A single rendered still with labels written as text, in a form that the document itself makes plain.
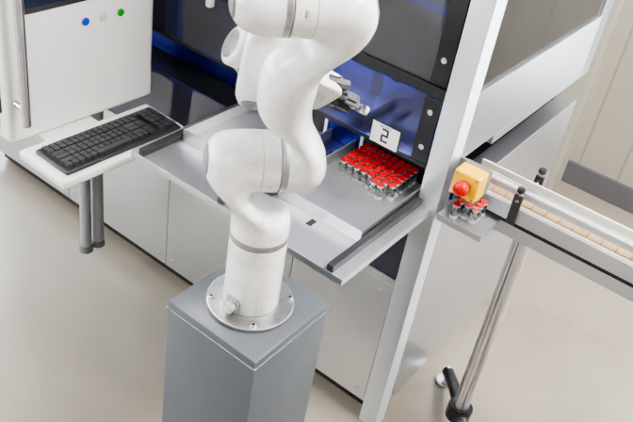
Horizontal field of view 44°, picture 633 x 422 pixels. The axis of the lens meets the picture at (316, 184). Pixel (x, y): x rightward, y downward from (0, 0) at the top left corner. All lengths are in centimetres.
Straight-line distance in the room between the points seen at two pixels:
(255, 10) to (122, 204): 194
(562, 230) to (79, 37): 139
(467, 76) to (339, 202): 46
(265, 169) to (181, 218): 137
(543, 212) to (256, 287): 84
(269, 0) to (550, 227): 114
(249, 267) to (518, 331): 177
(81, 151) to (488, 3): 114
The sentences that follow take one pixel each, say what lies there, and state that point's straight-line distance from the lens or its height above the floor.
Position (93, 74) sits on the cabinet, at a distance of 237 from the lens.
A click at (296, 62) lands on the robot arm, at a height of 149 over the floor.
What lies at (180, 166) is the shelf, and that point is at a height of 88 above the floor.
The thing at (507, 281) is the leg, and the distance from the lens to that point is 225.
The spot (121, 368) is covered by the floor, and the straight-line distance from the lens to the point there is 273.
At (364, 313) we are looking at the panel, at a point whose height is 43.
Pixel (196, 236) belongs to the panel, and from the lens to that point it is 276.
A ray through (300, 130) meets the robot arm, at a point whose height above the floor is 135.
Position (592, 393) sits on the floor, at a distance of 307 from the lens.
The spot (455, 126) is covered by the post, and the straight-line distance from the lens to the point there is 194.
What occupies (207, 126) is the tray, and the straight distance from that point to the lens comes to 224.
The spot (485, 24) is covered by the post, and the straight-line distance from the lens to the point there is 183.
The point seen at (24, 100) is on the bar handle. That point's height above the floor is 97.
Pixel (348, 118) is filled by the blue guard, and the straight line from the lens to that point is 211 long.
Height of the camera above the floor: 203
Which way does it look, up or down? 34 degrees down
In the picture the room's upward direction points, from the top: 10 degrees clockwise
